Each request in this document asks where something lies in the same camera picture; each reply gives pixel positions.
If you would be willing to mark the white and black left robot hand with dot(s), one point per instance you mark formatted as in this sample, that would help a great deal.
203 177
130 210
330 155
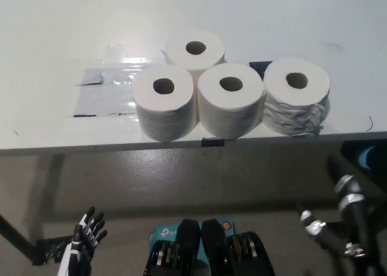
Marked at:
83 242

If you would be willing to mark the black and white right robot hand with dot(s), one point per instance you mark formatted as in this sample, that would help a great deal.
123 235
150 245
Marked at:
352 203

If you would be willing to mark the wrinkled white toilet paper roll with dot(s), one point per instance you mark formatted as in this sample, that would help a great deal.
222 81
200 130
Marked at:
281 85

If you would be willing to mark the black robot body blocks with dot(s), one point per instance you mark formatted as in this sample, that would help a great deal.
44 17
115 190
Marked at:
187 258

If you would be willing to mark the smooth white toilet paper roll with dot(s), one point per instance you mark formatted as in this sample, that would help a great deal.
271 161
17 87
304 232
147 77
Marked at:
163 118
229 115
211 55

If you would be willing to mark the black floor tape patch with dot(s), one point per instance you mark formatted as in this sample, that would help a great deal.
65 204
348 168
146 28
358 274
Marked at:
48 248

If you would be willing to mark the black box with blue spot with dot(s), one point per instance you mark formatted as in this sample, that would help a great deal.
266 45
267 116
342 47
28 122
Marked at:
350 150

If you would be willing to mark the black slanted table leg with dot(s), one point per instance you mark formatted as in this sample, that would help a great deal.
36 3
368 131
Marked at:
18 236

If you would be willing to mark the teal tp-link box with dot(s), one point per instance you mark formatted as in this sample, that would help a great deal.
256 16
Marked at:
163 232

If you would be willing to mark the grey tape patch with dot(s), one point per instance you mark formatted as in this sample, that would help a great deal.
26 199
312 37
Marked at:
99 97

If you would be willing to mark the small black tape piece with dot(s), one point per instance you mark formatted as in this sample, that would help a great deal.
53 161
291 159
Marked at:
213 142

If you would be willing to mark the black square tape mark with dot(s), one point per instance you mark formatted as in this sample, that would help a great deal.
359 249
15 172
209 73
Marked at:
257 66

